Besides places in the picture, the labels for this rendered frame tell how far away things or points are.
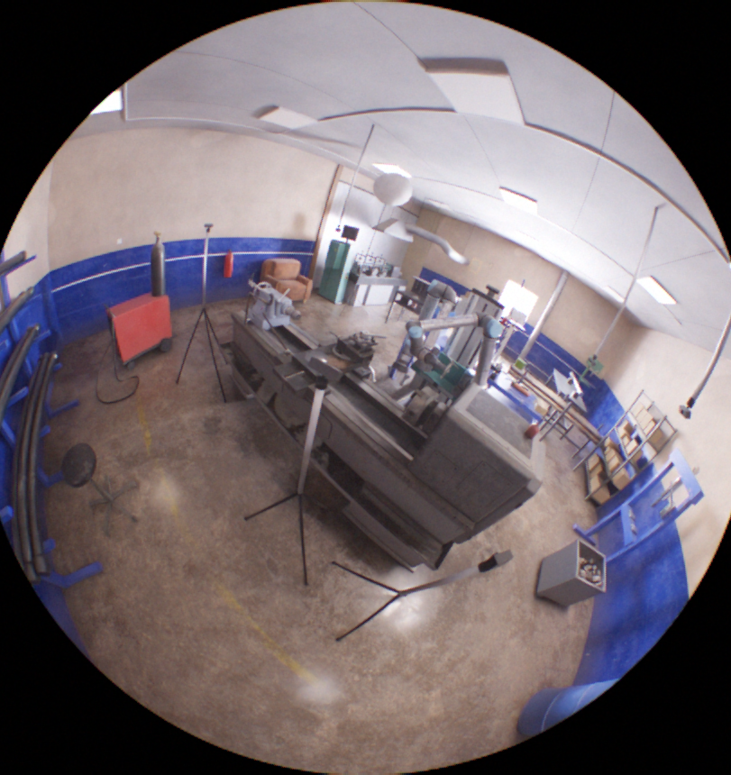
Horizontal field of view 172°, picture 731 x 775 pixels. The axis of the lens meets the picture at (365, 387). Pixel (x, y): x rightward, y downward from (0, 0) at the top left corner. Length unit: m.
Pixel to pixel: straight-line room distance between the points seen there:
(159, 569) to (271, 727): 1.37
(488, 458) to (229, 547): 1.80
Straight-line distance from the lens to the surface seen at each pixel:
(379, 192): 5.03
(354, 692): 2.11
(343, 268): 5.77
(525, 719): 3.09
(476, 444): 1.18
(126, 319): 3.46
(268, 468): 2.26
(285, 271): 5.47
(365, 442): 1.50
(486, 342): 1.84
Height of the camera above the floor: 1.93
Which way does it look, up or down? 36 degrees down
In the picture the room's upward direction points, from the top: 20 degrees clockwise
